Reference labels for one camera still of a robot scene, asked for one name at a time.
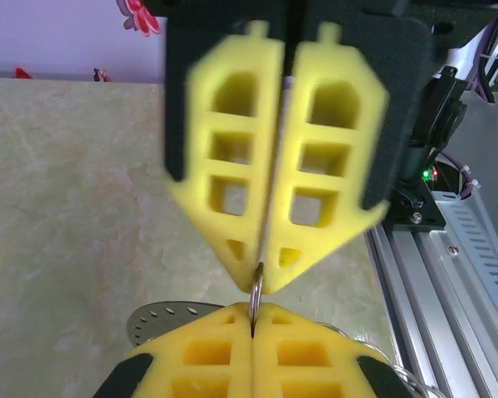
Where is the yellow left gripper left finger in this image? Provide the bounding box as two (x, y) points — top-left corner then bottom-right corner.
(93, 302), (254, 398)

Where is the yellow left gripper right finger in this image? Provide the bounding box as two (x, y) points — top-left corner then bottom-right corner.
(252, 302), (416, 398)

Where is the large silver keyring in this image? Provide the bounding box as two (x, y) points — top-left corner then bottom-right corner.
(250, 260), (267, 337)

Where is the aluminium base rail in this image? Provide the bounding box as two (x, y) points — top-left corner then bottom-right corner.
(364, 226), (498, 398)

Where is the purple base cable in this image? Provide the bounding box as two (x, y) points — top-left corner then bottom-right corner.
(437, 148), (481, 201)

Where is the grey slotted cable duct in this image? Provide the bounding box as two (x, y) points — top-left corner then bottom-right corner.
(433, 188), (498, 318)

